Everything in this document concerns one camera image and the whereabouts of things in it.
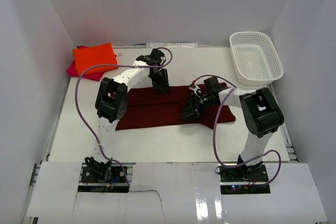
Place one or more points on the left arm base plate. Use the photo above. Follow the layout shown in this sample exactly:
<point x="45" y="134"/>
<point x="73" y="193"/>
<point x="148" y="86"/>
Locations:
<point x="114" y="180"/>

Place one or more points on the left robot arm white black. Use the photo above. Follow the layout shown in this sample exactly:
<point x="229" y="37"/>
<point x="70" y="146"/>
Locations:
<point x="111" y="104"/>

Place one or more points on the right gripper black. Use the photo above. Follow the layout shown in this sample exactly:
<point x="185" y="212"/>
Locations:
<point x="194" y="106"/>

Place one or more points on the white perforated plastic basket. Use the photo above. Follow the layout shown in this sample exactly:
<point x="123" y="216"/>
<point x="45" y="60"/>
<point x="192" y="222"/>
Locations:
<point x="255" y="58"/>

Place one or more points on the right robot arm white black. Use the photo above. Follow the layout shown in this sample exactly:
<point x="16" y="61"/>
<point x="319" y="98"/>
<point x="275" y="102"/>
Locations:
<point x="262" y="117"/>

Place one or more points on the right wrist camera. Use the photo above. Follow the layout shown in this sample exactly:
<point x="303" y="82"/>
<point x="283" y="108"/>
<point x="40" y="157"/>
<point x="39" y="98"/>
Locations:
<point x="195" y="89"/>

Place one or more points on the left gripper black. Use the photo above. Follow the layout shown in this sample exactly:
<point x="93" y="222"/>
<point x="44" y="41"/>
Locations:
<point x="160" y="83"/>

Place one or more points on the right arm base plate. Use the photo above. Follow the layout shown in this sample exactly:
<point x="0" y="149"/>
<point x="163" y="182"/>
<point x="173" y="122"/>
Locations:
<point x="236" y="182"/>

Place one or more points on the dark red t shirt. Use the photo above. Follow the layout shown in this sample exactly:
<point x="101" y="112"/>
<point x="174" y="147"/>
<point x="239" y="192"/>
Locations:
<point x="148" y="108"/>

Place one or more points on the folded orange t shirt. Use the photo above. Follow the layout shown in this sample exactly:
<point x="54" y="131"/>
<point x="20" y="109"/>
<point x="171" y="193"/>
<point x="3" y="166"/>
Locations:
<point x="87" y="57"/>

